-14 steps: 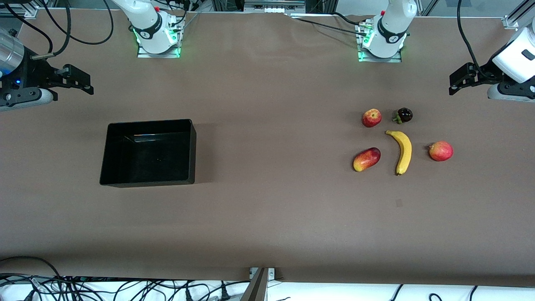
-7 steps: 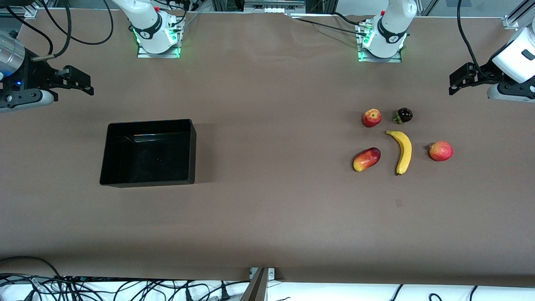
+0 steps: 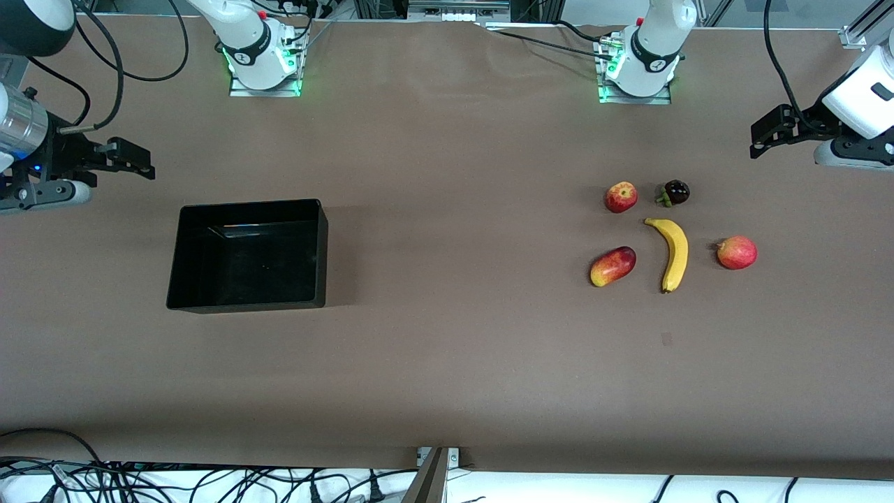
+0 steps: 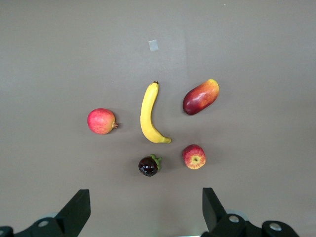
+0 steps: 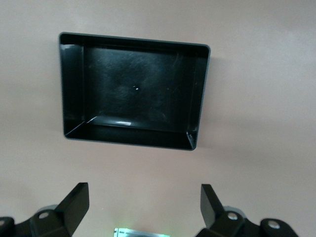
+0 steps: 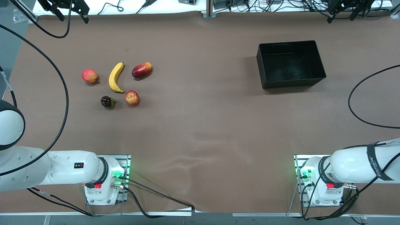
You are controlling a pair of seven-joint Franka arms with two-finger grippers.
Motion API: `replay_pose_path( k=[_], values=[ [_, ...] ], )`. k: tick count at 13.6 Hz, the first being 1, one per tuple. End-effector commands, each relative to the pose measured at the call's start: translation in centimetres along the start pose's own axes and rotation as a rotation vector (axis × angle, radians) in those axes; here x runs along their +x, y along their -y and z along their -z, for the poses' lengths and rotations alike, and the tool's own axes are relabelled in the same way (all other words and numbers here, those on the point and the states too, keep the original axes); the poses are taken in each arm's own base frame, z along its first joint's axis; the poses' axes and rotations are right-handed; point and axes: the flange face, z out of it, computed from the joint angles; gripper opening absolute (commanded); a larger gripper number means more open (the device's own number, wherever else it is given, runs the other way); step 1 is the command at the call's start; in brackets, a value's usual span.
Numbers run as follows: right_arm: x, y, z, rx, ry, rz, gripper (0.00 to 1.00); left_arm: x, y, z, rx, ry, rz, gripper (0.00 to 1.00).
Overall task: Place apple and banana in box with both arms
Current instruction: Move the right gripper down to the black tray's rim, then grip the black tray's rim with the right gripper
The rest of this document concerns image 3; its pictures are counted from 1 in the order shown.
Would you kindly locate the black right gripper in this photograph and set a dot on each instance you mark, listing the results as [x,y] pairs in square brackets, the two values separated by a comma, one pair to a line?
[64,156]

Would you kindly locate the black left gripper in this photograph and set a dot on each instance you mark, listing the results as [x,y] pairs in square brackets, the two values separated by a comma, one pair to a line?
[812,120]

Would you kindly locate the black plastic box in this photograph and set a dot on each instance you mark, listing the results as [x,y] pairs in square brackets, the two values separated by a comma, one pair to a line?
[244,258]

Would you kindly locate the yellow banana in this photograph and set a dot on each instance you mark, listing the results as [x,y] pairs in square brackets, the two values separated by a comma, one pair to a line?
[676,251]

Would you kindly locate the small red apple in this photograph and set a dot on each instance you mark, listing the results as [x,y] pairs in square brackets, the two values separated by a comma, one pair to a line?
[621,198]

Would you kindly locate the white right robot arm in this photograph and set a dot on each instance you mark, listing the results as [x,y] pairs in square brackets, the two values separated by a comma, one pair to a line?
[251,42]

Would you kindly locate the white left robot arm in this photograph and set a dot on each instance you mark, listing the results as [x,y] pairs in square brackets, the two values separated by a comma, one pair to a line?
[656,49]

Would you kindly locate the red apple far right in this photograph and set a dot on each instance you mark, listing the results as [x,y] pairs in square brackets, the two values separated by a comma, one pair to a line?
[737,253]

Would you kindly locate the dark purple mangosteen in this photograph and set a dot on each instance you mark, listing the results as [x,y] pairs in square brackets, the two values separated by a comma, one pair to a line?
[676,191]

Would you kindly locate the aluminium corner profile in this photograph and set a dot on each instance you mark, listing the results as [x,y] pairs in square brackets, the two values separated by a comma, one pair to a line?
[855,35]

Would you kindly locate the red yellow mango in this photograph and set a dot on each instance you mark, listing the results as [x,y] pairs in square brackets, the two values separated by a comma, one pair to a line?
[613,266]

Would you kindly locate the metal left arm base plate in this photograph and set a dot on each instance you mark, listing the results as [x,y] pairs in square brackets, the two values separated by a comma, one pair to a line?
[660,100]

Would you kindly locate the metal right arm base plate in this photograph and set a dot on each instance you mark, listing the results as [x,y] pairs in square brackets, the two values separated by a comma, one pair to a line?
[279,92]

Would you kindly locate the silver metal rail unit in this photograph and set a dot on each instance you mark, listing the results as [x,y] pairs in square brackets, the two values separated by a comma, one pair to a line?
[457,10]

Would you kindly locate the metal table edge bracket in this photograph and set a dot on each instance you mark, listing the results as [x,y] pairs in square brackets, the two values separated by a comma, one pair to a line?
[454,457]

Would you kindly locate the grey aluminium post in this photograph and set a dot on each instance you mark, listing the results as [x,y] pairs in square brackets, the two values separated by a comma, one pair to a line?
[427,485]

